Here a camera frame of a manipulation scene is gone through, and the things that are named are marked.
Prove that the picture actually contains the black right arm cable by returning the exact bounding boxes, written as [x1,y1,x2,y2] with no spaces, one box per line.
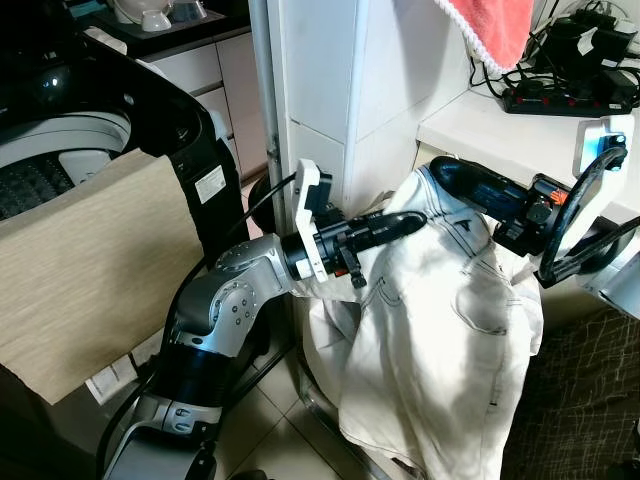
[536,148,640,288]

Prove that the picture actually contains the white tall cabinet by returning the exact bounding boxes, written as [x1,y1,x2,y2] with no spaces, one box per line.
[248,0,483,206]

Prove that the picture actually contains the black power adapters with cables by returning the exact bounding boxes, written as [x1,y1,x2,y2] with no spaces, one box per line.
[470,10,640,93]

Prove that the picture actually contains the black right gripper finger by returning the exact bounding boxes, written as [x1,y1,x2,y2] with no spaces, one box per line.
[429,171,507,217]
[434,158,532,202]

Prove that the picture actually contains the red towel with white trim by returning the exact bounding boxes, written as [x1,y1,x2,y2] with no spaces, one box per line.
[434,0,537,73]

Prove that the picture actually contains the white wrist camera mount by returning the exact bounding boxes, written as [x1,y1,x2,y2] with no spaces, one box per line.
[294,159,333,283]
[543,114,638,288]

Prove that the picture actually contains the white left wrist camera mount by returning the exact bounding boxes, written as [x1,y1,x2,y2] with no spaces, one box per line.
[294,159,333,283]

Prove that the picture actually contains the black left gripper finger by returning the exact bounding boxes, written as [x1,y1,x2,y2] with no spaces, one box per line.
[372,227,422,254]
[372,211,430,239]

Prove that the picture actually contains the beige flat board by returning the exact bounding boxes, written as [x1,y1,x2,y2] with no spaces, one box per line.
[0,150,208,406]

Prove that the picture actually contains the white drawer cabinet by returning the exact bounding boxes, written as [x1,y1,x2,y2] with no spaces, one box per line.
[148,30,271,186]

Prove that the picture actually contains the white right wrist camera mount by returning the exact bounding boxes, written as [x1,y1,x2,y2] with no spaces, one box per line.
[543,114,638,288]

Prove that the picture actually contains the black top-loading washing machine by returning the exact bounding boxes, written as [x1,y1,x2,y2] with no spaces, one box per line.
[0,28,251,263]

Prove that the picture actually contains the dark patterned mat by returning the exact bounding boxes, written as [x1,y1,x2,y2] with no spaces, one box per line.
[498,308,640,480]

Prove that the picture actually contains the white denim trousers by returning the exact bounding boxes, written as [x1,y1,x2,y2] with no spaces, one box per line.
[298,165,547,480]

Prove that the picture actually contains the black power strip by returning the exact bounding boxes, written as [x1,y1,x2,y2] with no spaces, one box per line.
[500,84,638,117]

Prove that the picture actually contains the white ceramic cup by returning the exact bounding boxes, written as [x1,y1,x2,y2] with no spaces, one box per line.
[104,0,213,33]

